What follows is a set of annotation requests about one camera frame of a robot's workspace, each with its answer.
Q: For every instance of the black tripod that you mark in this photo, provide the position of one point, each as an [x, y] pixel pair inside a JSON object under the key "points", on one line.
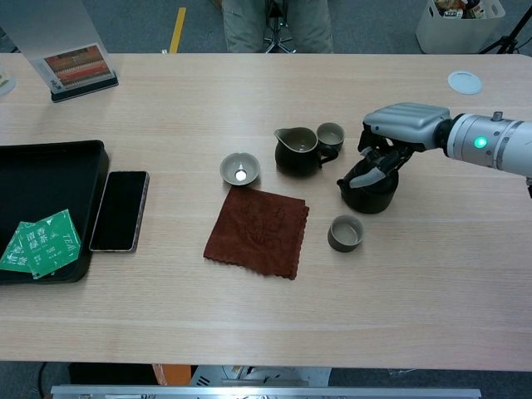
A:
{"points": [[505, 41]]}

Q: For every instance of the black plastic tray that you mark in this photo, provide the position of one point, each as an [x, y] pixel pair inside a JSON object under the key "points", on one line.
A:
{"points": [[41, 183]]}

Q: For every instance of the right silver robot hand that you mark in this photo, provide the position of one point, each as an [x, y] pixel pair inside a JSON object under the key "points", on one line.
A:
{"points": [[407, 120]]}

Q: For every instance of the aluminium rail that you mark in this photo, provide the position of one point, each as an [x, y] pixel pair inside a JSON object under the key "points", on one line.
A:
{"points": [[266, 392]]}

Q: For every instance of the flower-shaped grey-green bowl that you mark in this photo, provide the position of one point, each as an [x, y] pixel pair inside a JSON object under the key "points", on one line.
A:
{"points": [[229, 166]]}

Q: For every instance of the orange object under table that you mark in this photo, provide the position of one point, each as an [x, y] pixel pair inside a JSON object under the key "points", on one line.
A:
{"points": [[172, 374]]}

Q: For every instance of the black pitcher with spout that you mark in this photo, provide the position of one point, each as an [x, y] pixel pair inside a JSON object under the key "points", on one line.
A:
{"points": [[296, 163]]}

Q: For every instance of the white round dish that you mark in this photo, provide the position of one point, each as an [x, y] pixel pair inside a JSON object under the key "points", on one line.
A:
{"points": [[5, 83]]}

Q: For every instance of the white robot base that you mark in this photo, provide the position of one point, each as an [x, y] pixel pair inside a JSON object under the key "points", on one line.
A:
{"points": [[257, 376]]}

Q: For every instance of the acrylic sign with black base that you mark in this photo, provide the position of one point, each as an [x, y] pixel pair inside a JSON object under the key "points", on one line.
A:
{"points": [[79, 68]]}

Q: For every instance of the grey-green teacup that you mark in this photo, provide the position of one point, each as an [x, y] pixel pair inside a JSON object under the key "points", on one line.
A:
{"points": [[331, 135], [344, 243]]}

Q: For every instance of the black smartphone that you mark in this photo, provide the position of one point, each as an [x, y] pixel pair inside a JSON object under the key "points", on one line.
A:
{"points": [[118, 212]]}

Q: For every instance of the green tea packet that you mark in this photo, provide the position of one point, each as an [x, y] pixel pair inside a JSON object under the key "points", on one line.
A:
{"points": [[50, 245], [11, 257]]}

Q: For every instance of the brown tea cloth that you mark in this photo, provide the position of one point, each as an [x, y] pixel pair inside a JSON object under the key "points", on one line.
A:
{"points": [[257, 232]]}

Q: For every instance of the white storage bin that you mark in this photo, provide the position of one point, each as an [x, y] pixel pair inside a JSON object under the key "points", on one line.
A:
{"points": [[449, 33]]}

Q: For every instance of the black box under table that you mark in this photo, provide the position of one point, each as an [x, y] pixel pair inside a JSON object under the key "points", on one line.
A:
{"points": [[112, 374]]}

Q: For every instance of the seated person in khaki trousers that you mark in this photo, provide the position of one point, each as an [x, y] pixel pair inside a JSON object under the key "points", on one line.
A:
{"points": [[245, 29]]}

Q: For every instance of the metal chair base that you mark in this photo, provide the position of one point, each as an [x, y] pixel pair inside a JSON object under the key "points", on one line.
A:
{"points": [[277, 40]]}

